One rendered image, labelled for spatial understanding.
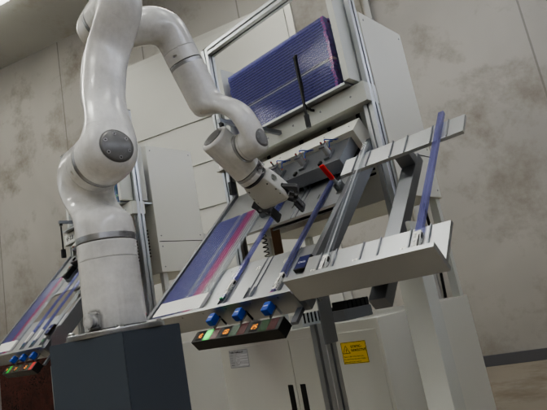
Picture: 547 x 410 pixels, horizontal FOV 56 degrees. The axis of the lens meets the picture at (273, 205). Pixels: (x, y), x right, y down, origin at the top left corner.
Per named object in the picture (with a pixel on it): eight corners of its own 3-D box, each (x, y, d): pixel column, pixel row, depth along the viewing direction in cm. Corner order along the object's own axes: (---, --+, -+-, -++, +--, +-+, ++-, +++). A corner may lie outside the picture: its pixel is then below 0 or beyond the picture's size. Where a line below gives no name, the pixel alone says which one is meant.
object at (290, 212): (348, 213, 154) (339, 200, 152) (209, 258, 196) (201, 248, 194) (375, 152, 176) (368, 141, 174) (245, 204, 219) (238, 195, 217)
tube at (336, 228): (321, 285, 106) (317, 282, 105) (315, 286, 107) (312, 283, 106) (369, 144, 140) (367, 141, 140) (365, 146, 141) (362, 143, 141)
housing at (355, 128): (374, 161, 174) (352, 128, 169) (272, 201, 205) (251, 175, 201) (380, 149, 179) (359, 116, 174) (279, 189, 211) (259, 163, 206)
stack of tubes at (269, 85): (339, 85, 174) (323, 14, 179) (238, 138, 207) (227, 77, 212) (360, 91, 183) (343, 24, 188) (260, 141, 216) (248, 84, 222)
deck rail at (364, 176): (312, 309, 126) (298, 292, 124) (306, 310, 128) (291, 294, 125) (381, 150, 175) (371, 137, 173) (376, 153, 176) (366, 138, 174)
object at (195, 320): (306, 311, 127) (289, 291, 125) (156, 338, 170) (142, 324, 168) (308, 307, 128) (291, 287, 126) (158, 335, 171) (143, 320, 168)
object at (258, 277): (302, 299, 127) (295, 291, 126) (153, 329, 170) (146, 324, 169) (326, 248, 140) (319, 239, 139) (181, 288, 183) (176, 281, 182)
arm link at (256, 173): (262, 153, 138) (269, 160, 139) (239, 165, 143) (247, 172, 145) (255, 173, 132) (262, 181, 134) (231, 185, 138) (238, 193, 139)
